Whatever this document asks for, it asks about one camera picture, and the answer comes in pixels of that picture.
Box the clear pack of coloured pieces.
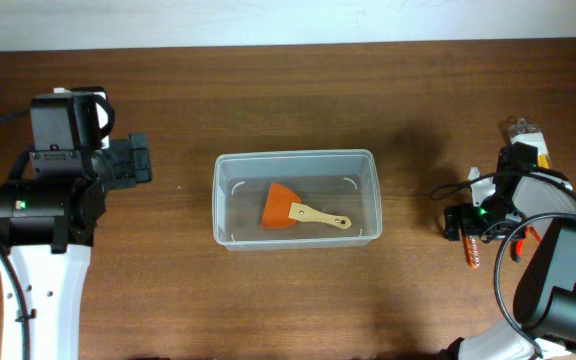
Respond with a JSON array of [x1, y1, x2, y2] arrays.
[[507, 118, 552, 169]]

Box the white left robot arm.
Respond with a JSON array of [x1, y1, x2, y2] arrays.
[[0, 87, 153, 359]]

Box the orange scraper with wooden handle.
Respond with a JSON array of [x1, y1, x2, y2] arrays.
[[261, 182, 352, 230]]

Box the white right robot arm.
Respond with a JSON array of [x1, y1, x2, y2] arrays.
[[431, 142, 576, 359]]

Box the clear plastic container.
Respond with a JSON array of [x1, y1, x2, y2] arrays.
[[212, 149, 383, 251]]

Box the red handled pliers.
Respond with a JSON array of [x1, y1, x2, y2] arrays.
[[511, 225, 542, 263]]

